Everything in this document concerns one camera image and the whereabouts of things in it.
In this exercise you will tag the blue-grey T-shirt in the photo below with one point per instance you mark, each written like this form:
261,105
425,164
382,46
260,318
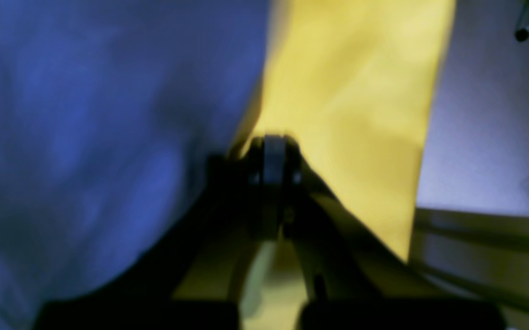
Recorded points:
109,110

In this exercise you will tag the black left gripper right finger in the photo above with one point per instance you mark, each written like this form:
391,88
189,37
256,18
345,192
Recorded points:
353,281

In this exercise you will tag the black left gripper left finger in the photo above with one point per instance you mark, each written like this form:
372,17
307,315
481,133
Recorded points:
197,275

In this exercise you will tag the yellow table cloth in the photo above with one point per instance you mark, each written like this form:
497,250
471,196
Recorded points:
351,81

